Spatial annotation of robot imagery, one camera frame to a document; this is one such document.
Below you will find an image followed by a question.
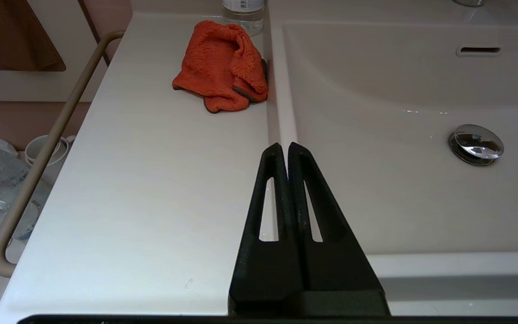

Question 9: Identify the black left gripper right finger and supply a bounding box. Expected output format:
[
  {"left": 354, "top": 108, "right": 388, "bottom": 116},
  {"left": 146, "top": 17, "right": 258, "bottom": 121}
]
[{"left": 288, "top": 142, "right": 391, "bottom": 315}]

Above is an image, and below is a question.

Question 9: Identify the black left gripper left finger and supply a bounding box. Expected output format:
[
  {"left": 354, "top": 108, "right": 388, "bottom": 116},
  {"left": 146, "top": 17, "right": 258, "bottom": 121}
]
[{"left": 229, "top": 143, "right": 305, "bottom": 315}]

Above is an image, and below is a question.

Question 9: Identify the orange microfibre cloth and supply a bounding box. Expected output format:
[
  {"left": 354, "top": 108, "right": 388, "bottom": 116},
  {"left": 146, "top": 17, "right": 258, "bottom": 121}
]
[{"left": 172, "top": 19, "right": 269, "bottom": 114}]

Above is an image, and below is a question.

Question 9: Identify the white ceramic sink basin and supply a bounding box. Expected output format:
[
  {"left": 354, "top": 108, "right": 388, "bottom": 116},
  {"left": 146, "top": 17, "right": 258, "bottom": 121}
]
[{"left": 270, "top": 20, "right": 518, "bottom": 255}]

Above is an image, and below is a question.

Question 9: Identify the chrome drain stopper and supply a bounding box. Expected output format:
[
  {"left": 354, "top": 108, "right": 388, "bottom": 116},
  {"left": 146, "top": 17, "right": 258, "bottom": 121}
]
[{"left": 449, "top": 124, "right": 505, "bottom": 167}]

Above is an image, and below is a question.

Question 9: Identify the clear empty plastic bottle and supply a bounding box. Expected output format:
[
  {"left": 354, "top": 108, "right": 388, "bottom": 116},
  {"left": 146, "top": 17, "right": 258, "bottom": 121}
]
[{"left": 222, "top": 0, "right": 266, "bottom": 36}]

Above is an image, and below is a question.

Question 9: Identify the white mug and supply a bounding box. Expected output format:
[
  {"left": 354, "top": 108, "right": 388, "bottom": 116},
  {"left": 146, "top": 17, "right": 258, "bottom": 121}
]
[{"left": 24, "top": 134, "right": 76, "bottom": 168}]

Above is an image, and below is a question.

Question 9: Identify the beige towel rail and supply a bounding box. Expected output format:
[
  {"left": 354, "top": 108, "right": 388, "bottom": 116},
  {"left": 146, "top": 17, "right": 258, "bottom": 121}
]
[{"left": 0, "top": 31, "right": 127, "bottom": 278}]

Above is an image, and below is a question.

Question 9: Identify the brown wall pocket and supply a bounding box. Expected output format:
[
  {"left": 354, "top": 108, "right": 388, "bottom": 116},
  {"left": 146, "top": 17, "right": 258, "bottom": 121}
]
[{"left": 0, "top": 0, "right": 67, "bottom": 72}]

